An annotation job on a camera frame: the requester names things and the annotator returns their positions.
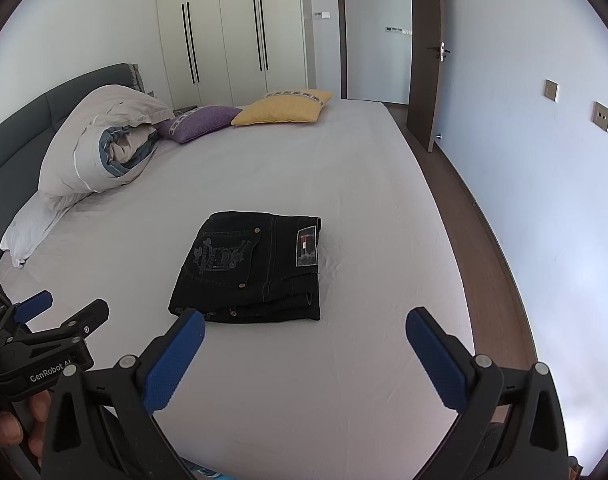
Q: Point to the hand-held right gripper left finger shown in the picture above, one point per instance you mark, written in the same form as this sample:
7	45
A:
174	360

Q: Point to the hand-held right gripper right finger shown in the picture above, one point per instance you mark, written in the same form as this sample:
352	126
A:
438	360

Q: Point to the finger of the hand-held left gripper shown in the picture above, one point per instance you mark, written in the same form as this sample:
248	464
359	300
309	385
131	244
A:
84	320
34	305

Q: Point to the black denim pants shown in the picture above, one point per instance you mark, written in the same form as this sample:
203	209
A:
264	270

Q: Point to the person's left hand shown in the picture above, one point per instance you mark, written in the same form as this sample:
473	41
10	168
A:
6	427

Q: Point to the white pillow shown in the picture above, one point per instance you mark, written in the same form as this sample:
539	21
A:
29	225

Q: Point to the rolled grey duvet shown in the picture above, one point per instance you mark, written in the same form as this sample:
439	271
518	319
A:
84	125

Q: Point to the bed with white sheet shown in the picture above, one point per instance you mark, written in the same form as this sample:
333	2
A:
284	170

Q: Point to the purple pillow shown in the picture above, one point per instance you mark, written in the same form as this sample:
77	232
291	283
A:
199	122

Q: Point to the yellow pillow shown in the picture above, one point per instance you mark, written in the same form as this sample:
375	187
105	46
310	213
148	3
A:
279	109

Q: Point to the brown door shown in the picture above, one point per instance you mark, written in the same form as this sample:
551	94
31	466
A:
426	85

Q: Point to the white wardrobe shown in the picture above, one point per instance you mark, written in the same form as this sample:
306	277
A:
224	35

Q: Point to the metal wall socket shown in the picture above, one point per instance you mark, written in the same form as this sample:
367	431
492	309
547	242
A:
551	90
601	117

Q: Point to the hallway wall panel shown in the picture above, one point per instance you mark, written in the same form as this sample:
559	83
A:
398	30

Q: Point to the brown door frame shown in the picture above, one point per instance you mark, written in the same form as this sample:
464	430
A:
340	35

